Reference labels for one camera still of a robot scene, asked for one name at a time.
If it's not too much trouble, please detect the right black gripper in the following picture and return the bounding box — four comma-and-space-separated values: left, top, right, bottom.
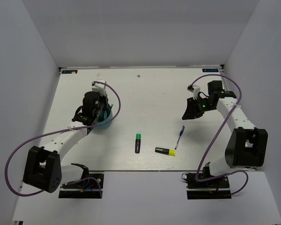
182, 96, 215, 120

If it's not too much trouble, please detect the blue gel pen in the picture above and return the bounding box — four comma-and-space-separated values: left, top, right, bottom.
174, 126, 185, 150

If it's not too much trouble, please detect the teal round desk organizer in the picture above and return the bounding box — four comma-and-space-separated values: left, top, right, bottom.
94, 104, 113, 129

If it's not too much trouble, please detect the green black highlighter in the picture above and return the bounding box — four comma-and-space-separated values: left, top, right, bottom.
135, 134, 141, 154

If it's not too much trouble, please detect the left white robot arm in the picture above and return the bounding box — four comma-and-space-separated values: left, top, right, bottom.
23, 90, 108, 193

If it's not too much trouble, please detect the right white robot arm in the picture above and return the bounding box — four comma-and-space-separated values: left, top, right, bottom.
182, 81, 268, 187

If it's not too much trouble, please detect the left blue corner label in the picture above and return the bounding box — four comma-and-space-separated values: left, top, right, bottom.
61, 70, 78, 74

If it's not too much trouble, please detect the blue corner label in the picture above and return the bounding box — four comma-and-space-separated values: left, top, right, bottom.
61, 70, 78, 74
202, 68, 219, 73

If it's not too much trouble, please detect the yellow black highlighter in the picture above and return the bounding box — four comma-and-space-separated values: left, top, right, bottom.
155, 147, 176, 156

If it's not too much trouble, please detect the right blue corner label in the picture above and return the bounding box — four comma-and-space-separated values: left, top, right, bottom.
202, 68, 219, 73

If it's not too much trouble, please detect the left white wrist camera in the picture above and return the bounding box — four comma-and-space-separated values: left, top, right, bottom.
92, 80, 106, 96

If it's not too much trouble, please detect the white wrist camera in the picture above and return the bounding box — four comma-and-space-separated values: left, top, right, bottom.
92, 80, 106, 96
187, 85, 200, 99

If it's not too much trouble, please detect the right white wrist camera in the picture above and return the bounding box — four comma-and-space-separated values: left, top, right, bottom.
187, 85, 200, 99

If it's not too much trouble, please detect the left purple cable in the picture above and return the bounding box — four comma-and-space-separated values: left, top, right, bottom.
4, 81, 122, 196

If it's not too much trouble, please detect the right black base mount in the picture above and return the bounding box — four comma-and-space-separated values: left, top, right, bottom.
181, 172, 232, 200

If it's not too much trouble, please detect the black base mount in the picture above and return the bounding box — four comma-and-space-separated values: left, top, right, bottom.
59, 172, 104, 199
181, 172, 232, 200

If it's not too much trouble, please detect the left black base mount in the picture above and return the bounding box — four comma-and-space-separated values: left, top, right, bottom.
59, 172, 104, 199

